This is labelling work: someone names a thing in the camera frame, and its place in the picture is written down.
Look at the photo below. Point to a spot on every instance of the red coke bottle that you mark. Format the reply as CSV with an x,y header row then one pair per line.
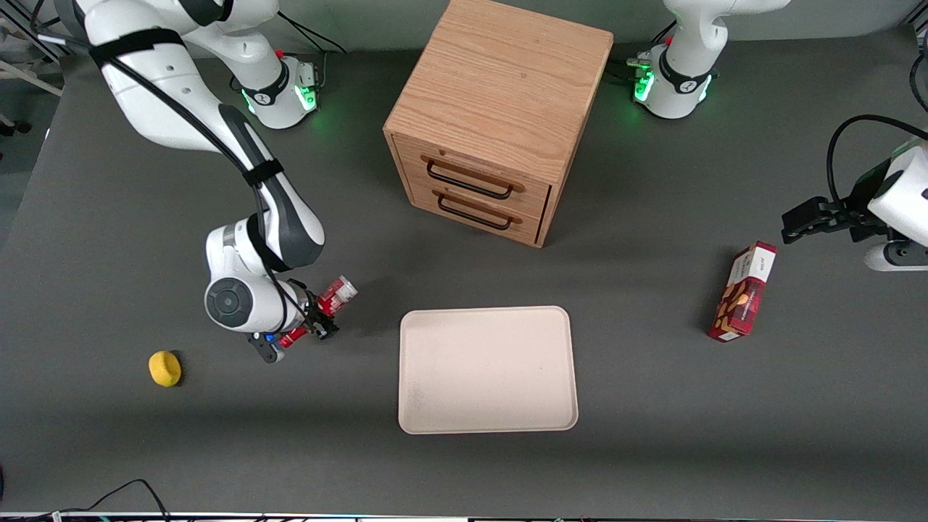
x,y
337,291

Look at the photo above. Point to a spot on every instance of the yellow lemon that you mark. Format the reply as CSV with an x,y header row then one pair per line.
x,y
164,368

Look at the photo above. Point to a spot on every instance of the beige rectangular tray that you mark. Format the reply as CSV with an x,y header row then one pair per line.
x,y
486,370

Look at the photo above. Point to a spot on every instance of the wooden drawer front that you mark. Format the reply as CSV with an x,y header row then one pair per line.
x,y
529,221
536,194

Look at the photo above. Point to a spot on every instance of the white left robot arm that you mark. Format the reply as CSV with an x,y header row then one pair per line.
x,y
689,65

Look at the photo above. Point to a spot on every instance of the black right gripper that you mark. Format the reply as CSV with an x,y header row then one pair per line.
x,y
309,307

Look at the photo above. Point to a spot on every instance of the red cookie box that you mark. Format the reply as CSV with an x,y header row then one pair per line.
x,y
743,293

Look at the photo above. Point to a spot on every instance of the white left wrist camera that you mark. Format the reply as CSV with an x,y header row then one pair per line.
x,y
895,256

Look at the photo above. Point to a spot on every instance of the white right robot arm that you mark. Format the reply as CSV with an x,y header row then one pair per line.
x,y
167,94

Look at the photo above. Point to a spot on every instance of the metal frame stand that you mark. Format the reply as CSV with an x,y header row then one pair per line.
x,y
29,78

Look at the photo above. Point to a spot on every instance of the wooden drawer cabinet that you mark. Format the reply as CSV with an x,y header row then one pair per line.
x,y
500,80

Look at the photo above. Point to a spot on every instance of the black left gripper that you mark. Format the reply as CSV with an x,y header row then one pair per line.
x,y
852,216

